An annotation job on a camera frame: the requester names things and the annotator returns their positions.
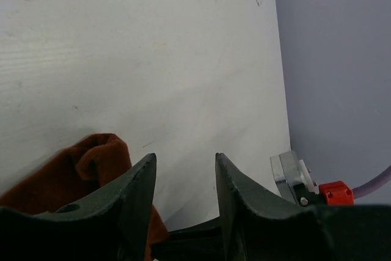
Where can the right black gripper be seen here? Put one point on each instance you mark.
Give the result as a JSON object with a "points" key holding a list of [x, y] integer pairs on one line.
{"points": [[202, 242]]}

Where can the brown towel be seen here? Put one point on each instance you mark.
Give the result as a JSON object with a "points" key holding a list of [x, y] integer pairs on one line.
{"points": [[72, 174]]}

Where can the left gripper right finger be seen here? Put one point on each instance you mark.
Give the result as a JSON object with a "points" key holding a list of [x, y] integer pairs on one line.
{"points": [[257, 224]]}

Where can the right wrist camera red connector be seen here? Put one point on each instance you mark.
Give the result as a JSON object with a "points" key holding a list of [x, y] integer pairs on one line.
{"points": [[294, 183]]}

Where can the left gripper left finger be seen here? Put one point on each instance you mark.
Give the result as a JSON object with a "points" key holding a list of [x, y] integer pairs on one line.
{"points": [[109, 224]]}

